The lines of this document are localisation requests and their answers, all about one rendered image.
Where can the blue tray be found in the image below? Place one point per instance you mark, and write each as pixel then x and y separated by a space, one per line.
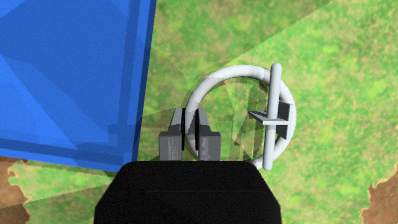
pixel 65 80

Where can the white ring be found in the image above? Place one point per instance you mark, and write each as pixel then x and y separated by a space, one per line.
pixel 227 73

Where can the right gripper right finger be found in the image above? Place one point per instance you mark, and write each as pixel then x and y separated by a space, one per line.
pixel 207 143

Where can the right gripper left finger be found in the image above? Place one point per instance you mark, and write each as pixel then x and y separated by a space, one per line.
pixel 171 143

